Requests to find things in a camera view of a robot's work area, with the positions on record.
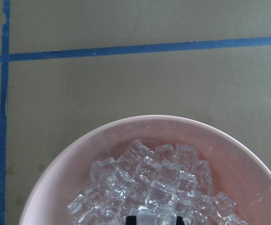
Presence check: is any pink bowl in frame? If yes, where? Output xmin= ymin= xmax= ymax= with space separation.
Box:
xmin=20 ymin=115 xmax=271 ymax=225

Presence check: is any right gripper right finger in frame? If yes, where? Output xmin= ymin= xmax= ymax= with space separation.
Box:
xmin=176 ymin=216 xmax=183 ymax=225

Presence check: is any pile of clear ice cubes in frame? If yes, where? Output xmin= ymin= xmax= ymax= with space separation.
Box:
xmin=68 ymin=140 xmax=245 ymax=225

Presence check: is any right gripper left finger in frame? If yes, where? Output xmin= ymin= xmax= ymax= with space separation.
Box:
xmin=125 ymin=216 xmax=137 ymax=225

